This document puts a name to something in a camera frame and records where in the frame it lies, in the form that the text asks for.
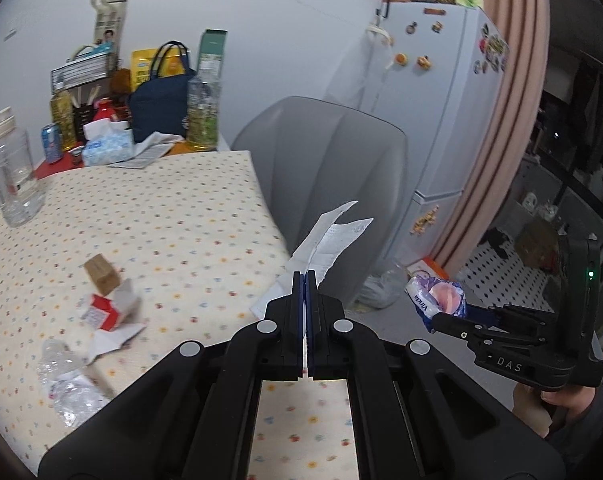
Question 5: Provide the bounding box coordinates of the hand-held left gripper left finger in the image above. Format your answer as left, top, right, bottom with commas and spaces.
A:
36, 271, 307, 480

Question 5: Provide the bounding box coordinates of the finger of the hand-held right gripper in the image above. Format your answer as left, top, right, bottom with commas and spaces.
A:
464, 301, 507, 328
431, 312, 489, 348

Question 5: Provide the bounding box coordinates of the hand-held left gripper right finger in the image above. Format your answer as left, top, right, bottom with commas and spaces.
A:
306, 271, 567, 480

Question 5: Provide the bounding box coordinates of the blue tissue packet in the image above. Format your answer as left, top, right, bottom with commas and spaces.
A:
405, 272, 468, 333

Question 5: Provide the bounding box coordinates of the printed paper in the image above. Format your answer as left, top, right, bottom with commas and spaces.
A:
250, 200, 373, 321

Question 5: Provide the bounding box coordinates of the clear plastic bag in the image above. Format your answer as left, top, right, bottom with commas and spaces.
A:
357, 259, 415, 311

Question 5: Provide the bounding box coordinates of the torn red white carton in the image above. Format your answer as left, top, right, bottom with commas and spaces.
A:
79, 277, 148, 365

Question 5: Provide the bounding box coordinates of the small brown cardboard box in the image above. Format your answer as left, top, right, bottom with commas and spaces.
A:
84, 254, 120, 295

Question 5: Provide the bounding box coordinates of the crushed clear plastic bottle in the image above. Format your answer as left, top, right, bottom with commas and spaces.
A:
36, 338, 112, 428

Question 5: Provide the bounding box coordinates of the person's right forearm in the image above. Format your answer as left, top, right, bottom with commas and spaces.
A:
544, 395, 603, 480

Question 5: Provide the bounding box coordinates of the person's right hand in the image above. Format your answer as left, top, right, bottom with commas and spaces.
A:
512, 382, 603, 441

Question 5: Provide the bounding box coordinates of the orange white box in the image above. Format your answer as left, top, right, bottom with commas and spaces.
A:
406, 256, 449, 286

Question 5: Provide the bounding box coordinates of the gold cluster magnet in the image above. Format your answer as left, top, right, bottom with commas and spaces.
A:
410, 207, 439, 236

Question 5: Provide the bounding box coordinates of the grey chair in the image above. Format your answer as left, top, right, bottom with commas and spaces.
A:
230, 96, 409, 306

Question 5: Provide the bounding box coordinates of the floral tablecloth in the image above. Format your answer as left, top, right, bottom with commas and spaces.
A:
0, 150, 352, 480

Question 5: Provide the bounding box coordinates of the dark storage shelf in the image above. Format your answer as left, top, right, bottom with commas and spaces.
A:
481, 45, 603, 311

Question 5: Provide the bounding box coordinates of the pink curtain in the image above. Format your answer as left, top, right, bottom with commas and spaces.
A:
431, 0, 549, 273

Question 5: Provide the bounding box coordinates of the white refrigerator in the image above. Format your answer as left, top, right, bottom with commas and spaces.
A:
361, 2, 509, 273

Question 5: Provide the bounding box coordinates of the green tea bottle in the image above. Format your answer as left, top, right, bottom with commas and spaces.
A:
186, 76, 222, 152

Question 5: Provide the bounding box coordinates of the folded white leaflet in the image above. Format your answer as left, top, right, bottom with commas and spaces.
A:
109, 131, 175, 170

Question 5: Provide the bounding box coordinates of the white hanging cloth bag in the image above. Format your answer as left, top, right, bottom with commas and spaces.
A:
326, 25, 395, 111

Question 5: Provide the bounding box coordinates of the navy lunch bag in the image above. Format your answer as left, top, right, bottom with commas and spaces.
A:
128, 41, 197, 143

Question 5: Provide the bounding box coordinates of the blue tissue box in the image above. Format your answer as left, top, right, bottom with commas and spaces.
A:
82, 119, 135, 167

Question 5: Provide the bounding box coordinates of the group of colourful fridge magnets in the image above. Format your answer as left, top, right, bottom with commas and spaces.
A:
474, 25, 509, 73

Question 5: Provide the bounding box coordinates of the green carton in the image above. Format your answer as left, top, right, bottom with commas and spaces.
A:
198, 29, 228, 81

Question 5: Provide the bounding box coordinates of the yellow snack packet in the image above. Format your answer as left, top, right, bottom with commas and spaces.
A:
132, 48, 182, 86

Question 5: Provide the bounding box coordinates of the brown plush toy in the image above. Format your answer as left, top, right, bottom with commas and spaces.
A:
110, 69, 132, 96

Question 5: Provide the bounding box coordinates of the black utensil holder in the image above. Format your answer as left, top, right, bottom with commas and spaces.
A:
72, 85, 100, 141

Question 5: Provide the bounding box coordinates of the blue drink can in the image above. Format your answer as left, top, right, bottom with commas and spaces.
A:
42, 123, 64, 164

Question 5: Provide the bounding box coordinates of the yellow oil bottle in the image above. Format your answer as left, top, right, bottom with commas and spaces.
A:
50, 87, 77, 148

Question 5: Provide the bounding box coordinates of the large clear water jug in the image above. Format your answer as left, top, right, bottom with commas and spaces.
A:
0, 107, 47, 228

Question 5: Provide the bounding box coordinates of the printed white paper bag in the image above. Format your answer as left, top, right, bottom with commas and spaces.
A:
92, 0, 130, 56

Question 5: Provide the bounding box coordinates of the black wire basket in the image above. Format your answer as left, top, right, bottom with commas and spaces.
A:
50, 52, 120, 92

